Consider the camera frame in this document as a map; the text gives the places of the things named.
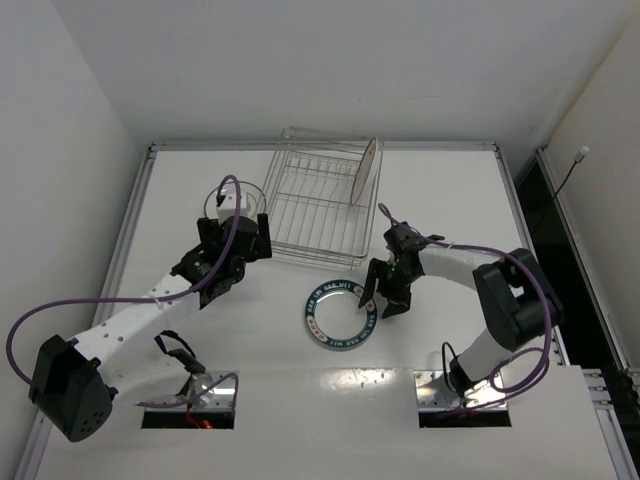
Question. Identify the wire dish rack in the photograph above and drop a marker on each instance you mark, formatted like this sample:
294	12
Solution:
308	187

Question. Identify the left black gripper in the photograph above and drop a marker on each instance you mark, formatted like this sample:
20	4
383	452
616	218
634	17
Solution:
235	240

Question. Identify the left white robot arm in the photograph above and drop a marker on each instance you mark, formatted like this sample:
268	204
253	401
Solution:
77	382

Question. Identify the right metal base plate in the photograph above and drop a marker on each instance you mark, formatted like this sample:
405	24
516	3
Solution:
433	396

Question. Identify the metal base plate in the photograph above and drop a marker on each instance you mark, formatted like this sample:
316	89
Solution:
213	391
433	396

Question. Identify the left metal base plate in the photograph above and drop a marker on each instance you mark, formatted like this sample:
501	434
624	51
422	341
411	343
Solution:
213	391

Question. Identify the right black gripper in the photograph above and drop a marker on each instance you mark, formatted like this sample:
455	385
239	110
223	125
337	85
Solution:
388	279

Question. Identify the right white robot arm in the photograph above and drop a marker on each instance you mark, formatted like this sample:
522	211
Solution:
516	298

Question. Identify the orange sunburst plate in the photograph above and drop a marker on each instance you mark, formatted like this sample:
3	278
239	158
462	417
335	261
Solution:
363	170

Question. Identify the teal rimmed lettered plate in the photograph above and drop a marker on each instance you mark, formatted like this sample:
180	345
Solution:
324	292

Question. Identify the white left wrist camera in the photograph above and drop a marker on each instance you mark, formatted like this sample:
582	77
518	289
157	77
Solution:
226	205

